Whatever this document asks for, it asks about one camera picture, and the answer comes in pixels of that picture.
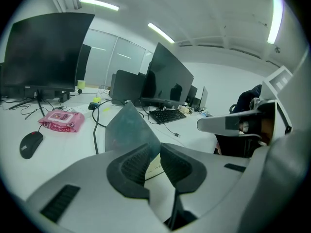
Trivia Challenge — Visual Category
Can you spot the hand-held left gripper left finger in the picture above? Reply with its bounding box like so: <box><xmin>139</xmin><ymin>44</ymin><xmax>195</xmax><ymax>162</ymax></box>
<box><xmin>26</xmin><ymin>143</ymin><xmax>172</xmax><ymax>233</ymax></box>

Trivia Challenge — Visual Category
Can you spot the grey cover notebook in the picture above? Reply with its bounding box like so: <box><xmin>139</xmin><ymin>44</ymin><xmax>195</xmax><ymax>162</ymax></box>
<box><xmin>104</xmin><ymin>100</ymin><xmax>167</xmax><ymax>182</ymax></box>

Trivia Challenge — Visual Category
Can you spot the black monitor back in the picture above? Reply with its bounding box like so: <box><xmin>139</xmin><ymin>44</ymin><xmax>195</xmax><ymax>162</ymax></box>
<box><xmin>111</xmin><ymin>69</ymin><xmax>147</xmax><ymax>107</ymax></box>

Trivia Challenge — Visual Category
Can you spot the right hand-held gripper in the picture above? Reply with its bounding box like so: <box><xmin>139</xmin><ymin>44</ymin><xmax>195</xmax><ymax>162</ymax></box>
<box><xmin>196</xmin><ymin>47</ymin><xmax>311</xmax><ymax>218</ymax></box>

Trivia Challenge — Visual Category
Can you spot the thick black cable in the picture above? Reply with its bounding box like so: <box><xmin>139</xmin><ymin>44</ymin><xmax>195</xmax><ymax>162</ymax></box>
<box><xmin>92</xmin><ymin>99</ymin><xmax>125</xmax><ymax>155</ymax></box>

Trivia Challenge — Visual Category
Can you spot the black keyboard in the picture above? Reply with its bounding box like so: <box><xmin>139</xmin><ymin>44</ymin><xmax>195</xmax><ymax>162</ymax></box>
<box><xmin>148</xmin><ymin>109</ymin><xmax>188</xmax><ymax>125</ymax></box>

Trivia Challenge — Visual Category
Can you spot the black computer mouse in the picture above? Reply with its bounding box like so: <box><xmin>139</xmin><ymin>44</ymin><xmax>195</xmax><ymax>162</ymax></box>
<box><xmin>19</xmin><ymin>131</ymin><xmax>44</xmax><ymax>160</ymax></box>

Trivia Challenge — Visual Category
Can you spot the large black monitor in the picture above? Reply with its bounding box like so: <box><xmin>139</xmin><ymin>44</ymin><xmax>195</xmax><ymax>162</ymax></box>
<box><xmin>0</xmin><ymin>12</ymin><xmax>96</xmax><ymax>117</ymax></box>

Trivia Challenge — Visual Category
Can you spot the pink wet wipes packet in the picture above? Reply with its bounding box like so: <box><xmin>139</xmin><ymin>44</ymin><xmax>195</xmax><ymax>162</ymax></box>
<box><xmin>37</xmin><ymin>109</ymin><xmax>86</xmax><ymax>133</ymax></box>

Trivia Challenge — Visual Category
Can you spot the small black monitor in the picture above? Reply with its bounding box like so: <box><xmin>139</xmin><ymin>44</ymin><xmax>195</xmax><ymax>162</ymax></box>
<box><xmin>186</xmin><ymin>85</ymin><xmax>199</xmax><ymax>107</ymax></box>

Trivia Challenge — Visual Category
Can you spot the ceiling tube light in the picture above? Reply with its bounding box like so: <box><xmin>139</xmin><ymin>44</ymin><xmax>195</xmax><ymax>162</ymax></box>
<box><xmin>147</xmin><ymin>22</ymin><xmax>176</xmax><ymax>44</ymax></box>
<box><xmin>267</xmin><ymin>0</ymin><xmax>284</xmax><ymax>45</ymax></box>
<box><xmin>78</xmin><ymin>0</ymin><xmax>120</xmax><ymax>12</ymax></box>

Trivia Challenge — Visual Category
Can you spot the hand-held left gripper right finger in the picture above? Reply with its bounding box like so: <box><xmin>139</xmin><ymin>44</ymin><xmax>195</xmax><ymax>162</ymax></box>
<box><xmin>159</xmin><ymin>142</ymin><xmax>255</xmax><ymax>219</ymax></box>

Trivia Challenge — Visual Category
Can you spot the white power strip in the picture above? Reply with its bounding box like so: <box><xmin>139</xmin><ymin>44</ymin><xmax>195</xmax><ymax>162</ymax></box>
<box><xmin>72</xmin><ymin>104</ymin><xmax>95</xmax><ymax>118</ymax></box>

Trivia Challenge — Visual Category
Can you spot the curved black monitor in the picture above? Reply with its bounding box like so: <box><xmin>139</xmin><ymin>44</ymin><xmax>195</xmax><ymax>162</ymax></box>
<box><xmin>140</xmin><ymin>42</ymin><xmax>195</xmax><ymax>111</ymax></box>

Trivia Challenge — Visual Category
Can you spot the thin grey monitor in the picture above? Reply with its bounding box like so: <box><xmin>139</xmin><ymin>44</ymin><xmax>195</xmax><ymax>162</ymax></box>
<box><xmin>199</xmin><ymin>86</ymin><xmax>209</xmax><ymax>112</ymax></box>

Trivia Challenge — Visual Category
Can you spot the dark monitor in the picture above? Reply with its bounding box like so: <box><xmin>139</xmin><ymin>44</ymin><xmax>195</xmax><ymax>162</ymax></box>
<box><xmin>77</xmin><ymin>44</ymin><xmax>92</xmax><ymax>83</ymax></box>

